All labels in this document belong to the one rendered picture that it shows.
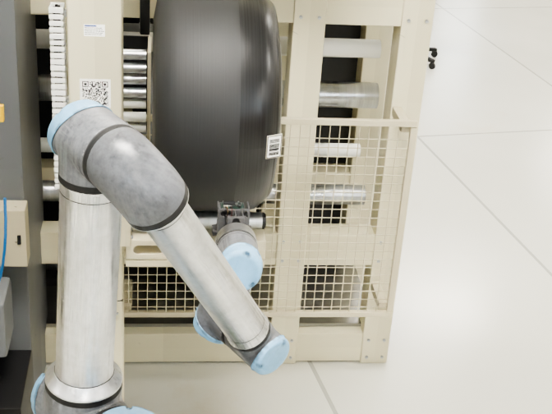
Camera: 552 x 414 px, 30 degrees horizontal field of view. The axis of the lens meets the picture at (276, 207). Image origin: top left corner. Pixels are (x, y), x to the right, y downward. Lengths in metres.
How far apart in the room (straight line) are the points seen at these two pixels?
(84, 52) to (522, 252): 2.62
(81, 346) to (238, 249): 0.38
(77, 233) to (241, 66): 0.75
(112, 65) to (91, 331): 0.84
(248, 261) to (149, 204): 0.48
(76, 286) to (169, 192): 0.30
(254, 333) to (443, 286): 2.33
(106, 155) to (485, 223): 3.34
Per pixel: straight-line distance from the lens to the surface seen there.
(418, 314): 4.07
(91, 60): 2.56
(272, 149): 2.44
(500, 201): 5.08
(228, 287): 1.89
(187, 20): 2.46
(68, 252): 1.85
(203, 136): 2.40
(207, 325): 2.16
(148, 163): 1.67
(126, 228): 2.61
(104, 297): 1.90
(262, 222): 2.66
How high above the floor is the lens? 2.14
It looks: 27 degrees down
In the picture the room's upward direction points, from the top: 4 degrees clockwise
